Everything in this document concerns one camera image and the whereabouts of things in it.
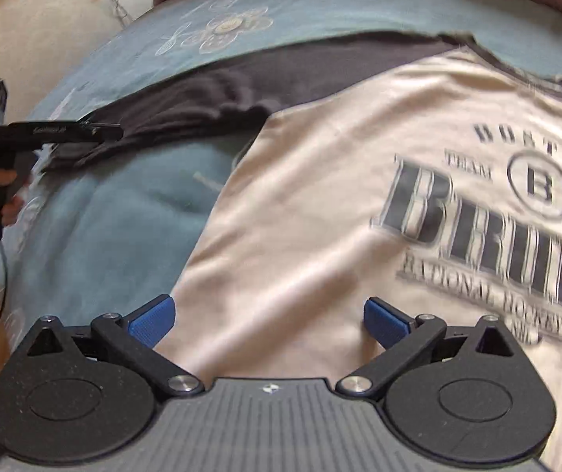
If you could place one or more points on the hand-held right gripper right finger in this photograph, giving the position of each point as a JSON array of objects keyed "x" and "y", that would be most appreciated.
[{"x": 386, "y": 322}]

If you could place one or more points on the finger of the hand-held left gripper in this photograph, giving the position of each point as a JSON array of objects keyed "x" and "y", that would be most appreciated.
[{"x": 84, "y": 131}]

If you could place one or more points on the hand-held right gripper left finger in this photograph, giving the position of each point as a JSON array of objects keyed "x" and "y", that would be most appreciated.
[{"x": 153, "y": 319}]

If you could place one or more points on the beige and dark printed shirt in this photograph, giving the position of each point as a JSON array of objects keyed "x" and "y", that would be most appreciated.
[{"x": 335, "y": 182}]

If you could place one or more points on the blue floral bed sheet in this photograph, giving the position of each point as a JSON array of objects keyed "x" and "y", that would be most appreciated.
[{"x": 113, "y": 236}]

